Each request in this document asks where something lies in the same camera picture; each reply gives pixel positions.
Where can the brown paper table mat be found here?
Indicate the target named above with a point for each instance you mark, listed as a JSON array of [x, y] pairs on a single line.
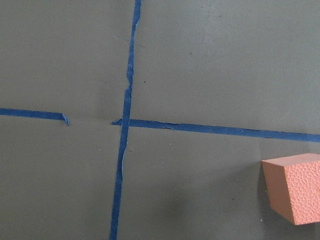
[[251, 64]]

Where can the blue vertical tape line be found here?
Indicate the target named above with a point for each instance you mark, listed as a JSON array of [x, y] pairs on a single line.
[[125, 123]]

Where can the short blue tape line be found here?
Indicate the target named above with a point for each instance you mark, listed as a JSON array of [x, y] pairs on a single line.
[[34, 114]]

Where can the right orange foam block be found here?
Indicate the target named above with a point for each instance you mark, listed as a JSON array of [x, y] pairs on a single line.
[[293, 187]]

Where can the blue horizontal tape line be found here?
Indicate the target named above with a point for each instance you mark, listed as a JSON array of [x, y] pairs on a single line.
[[224, 130]]

